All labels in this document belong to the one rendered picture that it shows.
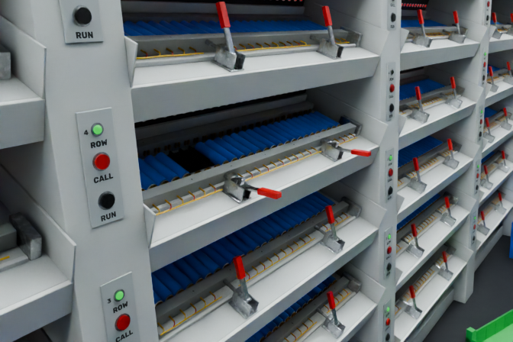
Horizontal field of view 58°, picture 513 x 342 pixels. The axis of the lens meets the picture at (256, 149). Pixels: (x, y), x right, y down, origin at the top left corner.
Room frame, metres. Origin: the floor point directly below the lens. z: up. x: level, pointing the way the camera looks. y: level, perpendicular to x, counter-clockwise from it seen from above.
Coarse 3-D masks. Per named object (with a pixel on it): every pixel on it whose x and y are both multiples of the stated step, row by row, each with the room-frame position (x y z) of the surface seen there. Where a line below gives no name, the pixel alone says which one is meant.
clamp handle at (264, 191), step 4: (240, 180) 0.65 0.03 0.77; (244, 180) 0.65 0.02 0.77; (240, 184) 0.65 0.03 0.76; (244, 184) 0.65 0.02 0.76; (244, 188) 0.64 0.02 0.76; (248, 188) 0.64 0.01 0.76; (252, 188) 0.63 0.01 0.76; (256, 188) 0.63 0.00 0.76; (260, 188) 0.63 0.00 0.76; (264, 188) 0.63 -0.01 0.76; (260, 192) 0.62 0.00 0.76; (264, 192) 0.61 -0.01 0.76; (268, 192) 0.61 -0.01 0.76; (272, 192) 0.61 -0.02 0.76; (276, 192) 0.61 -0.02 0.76; (280, 192) 0.61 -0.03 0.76; (268, 196) 0.61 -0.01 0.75; (272, 196) 0.61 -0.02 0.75; (276, 196) 0.60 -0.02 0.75; (280, 196) 0.61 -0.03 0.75
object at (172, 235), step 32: (320, 96) 1.06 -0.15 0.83; (160, 128) 0.74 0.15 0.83; (384, 128) 0.95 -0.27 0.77; (320, 160) 0.83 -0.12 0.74; (352, 160) 0.88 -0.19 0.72; (256, 192) 0.68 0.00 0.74; (288, 192) 0.72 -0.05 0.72; (160, 224) 0.55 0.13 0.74; (192, 224) 0.57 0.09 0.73; (224, 224) 0.61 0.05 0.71; (160, 256) 0.53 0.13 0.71
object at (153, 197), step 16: (336, 128) 0.93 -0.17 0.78; (352, 128) 0.96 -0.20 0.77; (288, 144) 0.81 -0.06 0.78; (304, 144) 0.83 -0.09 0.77; (320, 144) 0.88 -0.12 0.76; (240, 160) 0.71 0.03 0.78; (256, 160) 0.73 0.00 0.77; (272, 160) 0.76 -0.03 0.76; (192, 176) 0.64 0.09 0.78; (208, 176) 0.65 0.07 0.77; (240, 176) 0.69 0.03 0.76; (256, 176) 0.71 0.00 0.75; (144, 192) 0.57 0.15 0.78; (160, 192) 0.58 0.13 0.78; (176, 192) 0.60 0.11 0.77; (192, 192) 0.63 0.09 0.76
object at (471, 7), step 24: (432, 0) 1.59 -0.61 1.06; (456, 0) 1.54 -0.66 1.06; (480, 0) 1.50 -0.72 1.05; (480, 48) 1.49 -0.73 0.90; (456, 72) 1.54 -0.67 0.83; (480, 72) 1.50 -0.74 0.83; (480, 96) 1.52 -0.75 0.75; (480, 144) 1.54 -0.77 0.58; (480, 168) 1.56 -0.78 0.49; (456, 240) 1.52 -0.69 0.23; (456, 288) 1.51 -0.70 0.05
